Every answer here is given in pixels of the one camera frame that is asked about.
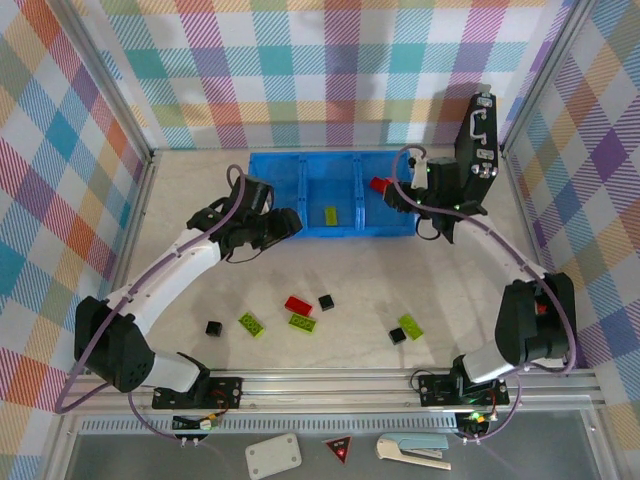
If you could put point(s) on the black lego brick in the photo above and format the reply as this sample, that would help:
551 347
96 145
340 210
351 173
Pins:
213 328
325 302
397 335

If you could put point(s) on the small lit controller board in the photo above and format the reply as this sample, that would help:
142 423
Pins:
475 422

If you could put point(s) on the red lego brick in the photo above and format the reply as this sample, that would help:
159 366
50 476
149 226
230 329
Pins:
378 184
299 305

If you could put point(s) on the red triangle sign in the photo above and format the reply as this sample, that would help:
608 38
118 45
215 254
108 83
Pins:
339 447

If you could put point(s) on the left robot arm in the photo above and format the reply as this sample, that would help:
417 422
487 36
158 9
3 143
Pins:
115 350

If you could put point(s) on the black briefcase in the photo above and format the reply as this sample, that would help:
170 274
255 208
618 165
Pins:
467 145

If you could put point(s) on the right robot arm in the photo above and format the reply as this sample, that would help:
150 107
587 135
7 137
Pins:
520 325

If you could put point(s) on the aluminium mounting rail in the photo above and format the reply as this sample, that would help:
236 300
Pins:
325 390

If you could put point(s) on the blue three-compartment bin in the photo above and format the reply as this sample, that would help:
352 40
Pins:
330 185

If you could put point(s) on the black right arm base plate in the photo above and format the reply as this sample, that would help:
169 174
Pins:
435 390

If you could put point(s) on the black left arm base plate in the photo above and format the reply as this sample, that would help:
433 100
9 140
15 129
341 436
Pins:
225 392

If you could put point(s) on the aluminium frame post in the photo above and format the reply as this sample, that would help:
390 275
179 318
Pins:
542 75
103 75

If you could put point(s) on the white plastic plate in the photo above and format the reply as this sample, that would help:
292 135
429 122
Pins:
273 456

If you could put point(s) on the grey blue stapler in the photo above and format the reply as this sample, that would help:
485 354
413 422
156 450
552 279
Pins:
412 445

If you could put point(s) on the lime green lego brick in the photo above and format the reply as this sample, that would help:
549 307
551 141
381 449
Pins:
251 323
330 216
410 326
302 323

